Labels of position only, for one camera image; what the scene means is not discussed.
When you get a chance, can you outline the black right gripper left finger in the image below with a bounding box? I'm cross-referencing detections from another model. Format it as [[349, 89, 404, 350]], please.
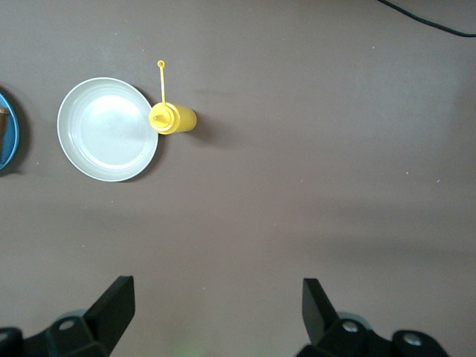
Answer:
[[0, 275, 135, 357]]

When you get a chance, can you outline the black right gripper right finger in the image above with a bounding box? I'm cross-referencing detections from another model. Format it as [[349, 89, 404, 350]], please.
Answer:
[[302, 277, 451, 357]]

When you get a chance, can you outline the yellow squeeze bottle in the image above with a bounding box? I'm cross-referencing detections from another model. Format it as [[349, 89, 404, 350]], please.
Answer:
[[148, 59, 198, 135]]

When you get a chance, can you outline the brown bread slice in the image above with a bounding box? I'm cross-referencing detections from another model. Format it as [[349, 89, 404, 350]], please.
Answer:
[[0, 106, 10, 159]]

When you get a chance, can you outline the beige plate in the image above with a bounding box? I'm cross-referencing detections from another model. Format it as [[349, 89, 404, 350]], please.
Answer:
[[56, 77, 161, 183]]

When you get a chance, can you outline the blue plate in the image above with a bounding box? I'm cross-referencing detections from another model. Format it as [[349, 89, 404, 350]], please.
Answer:
[[0, 91, 20, 172]]

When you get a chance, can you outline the black floor cable loop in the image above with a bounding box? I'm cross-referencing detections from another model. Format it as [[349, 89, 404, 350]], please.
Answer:
[[377, 0, 476, 39]]

